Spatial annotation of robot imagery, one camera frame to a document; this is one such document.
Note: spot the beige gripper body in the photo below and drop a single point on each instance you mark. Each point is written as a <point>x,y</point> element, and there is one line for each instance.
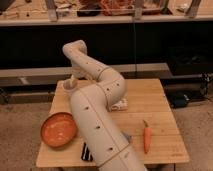
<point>77,71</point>

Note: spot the white ceramic cup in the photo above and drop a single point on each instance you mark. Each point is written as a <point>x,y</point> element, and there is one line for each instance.
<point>69,91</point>

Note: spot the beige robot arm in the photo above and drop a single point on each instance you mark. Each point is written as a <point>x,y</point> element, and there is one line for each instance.
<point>90,106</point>

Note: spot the long wooden bench shelf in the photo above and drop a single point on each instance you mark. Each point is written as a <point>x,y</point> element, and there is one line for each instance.
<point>42,76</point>

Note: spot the orange bowl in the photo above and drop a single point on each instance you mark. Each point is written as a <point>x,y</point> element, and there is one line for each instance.
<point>58,129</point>

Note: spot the wooden table board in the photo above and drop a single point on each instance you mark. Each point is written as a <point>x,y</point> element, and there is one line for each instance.
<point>146,101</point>

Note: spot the black striped object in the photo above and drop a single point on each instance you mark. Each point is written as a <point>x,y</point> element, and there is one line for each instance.
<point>86,155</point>

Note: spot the orange carrot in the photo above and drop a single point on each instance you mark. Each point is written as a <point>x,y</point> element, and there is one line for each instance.
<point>146,137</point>

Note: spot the black device on floor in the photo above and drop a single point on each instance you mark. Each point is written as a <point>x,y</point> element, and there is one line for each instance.
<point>179,100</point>

